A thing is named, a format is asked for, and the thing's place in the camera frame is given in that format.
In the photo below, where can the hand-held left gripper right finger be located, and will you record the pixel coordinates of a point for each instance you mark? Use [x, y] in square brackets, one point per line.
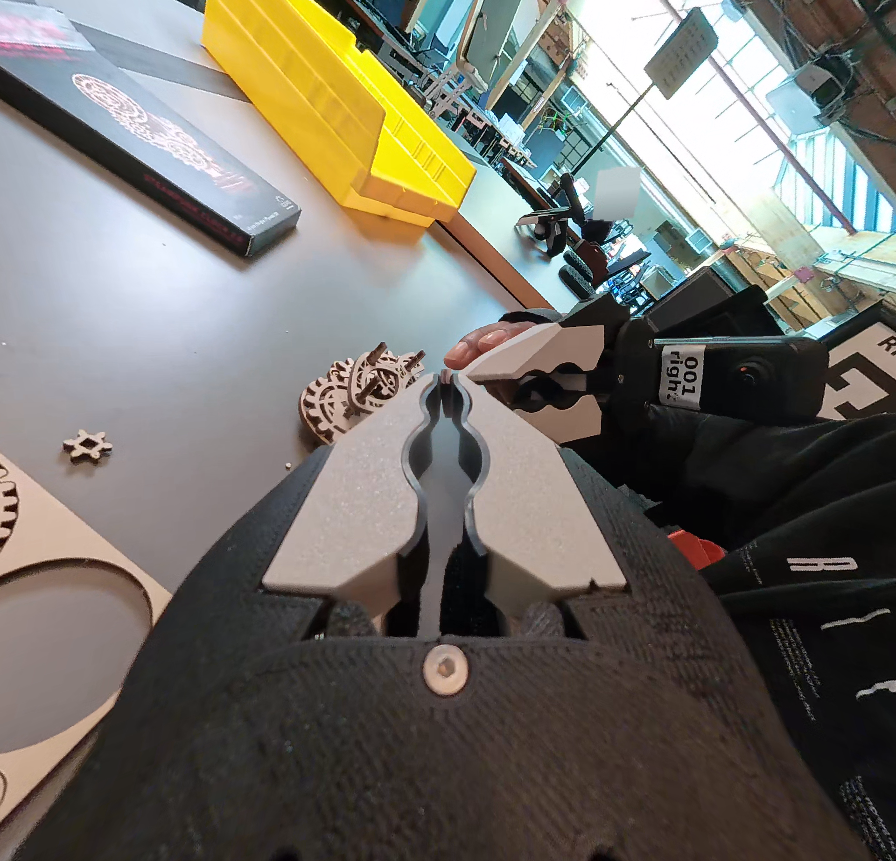
[546, 518]

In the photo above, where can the red orange box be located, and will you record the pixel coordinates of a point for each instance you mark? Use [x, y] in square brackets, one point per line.
[689, 546]

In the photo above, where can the small wooden gear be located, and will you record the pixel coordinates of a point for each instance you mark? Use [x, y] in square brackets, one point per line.
[100, 448]

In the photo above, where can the wooden gear assembly with pegs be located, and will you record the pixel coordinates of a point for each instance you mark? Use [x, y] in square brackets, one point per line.
[329, 406]

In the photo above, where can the black printed hoodie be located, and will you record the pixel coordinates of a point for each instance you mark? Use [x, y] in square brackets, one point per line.
[805, 665]

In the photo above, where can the wooden puzzle sheet with gears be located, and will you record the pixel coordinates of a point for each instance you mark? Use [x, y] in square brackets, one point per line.
[70, 518]

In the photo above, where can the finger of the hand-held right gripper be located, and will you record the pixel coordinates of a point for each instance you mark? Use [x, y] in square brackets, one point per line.
[577, 420]
[539, 350]

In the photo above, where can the person's right forearm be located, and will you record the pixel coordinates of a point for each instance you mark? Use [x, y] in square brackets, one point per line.
[735, 469]

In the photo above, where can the grey perforated sign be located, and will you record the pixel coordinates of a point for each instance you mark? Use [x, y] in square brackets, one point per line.
[682, 52]

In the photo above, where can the black puzzle box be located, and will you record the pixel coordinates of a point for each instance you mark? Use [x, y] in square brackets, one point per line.
[105, 125]

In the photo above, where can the black case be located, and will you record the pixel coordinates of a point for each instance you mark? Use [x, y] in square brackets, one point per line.
[700, 301]

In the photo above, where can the wood-edged table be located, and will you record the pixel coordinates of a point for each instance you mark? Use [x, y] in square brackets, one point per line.
[490, 216]

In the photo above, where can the person's right hand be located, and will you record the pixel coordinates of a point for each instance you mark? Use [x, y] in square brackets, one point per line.
[483, 339]

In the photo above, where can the black and white marker board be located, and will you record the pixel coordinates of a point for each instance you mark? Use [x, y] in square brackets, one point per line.
[868, 385]

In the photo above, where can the grey tilted board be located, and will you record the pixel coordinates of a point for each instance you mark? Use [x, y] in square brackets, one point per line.
[497, 20]

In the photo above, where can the grey desk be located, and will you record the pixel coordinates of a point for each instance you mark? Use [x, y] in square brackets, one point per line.
[210, 350]

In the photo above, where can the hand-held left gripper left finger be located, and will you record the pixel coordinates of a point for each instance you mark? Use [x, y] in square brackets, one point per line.
[350, 518]

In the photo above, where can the yellow plastic bin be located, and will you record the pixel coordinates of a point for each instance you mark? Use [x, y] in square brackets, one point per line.
[294, 69]

